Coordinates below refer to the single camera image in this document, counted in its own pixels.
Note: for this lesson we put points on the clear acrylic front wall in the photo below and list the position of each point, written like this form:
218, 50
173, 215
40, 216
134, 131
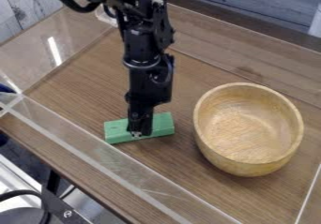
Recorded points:
134, 191

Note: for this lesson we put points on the green rectangular block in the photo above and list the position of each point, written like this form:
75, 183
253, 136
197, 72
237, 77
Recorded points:
116, 133

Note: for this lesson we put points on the brown wooden bowl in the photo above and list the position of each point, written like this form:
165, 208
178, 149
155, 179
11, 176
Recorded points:
248, 128

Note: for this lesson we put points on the black metal bracket with screw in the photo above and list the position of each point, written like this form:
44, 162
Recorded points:
59, 212

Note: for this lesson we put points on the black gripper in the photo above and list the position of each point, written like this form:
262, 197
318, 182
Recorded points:
150, 90

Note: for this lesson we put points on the clear acrylic corner bracket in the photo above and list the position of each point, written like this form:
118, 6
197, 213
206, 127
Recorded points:
103, 17

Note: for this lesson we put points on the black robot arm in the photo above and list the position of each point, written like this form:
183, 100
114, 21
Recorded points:
147, 34

